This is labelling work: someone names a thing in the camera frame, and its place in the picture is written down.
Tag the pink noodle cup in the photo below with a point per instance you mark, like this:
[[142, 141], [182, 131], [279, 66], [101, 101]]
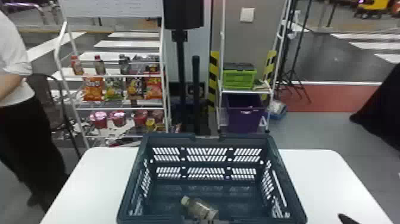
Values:
[[118, 119], [99, 120]]

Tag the clear bottle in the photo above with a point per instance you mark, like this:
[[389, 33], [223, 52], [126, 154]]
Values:
[[198, 208]]

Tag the orange snack packet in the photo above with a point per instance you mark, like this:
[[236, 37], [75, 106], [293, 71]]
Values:
[[93, 89]]

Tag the dark red bottle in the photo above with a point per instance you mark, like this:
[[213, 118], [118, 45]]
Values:
[[99, 65]]

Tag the green crate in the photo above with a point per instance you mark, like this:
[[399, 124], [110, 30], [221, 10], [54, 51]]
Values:
[[239, 78]]

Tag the purple crate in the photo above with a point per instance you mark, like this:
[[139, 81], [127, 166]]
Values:
[[245, 114]]

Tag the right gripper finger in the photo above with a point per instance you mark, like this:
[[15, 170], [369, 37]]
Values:
[[347, 220]]

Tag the white wall plate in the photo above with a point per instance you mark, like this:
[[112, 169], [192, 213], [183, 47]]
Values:
[[247, 14]]

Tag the yellow can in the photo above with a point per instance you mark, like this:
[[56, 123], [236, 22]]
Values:
[[150, 124]]

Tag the black bottle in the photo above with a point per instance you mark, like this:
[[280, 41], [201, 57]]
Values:
[[124, 65]]

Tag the yellow snack packet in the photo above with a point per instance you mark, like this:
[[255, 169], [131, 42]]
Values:
[[135, 88]]

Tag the red snack packet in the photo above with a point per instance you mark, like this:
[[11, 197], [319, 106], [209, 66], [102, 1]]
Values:
[[153, 88]]

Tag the green snack packet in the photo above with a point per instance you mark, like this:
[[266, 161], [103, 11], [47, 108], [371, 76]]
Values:
[[113, 89]]

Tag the small blue basket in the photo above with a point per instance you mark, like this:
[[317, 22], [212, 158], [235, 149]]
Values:
[[277, 110]]

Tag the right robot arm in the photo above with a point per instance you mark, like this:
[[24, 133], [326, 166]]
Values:
[[382, 115]]

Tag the red noodle cup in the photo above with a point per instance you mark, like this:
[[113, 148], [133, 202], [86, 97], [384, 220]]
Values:
[[140, 119]]

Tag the black box on post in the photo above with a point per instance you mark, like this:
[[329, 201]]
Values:
[[182, 14]]

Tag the black tripod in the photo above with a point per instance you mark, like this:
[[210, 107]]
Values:
[[295, 47]]

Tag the yellow black striped post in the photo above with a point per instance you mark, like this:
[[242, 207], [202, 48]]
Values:
[[269, 67], [213, 75]]

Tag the person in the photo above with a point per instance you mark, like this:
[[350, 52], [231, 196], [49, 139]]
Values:
[[22, 131]]

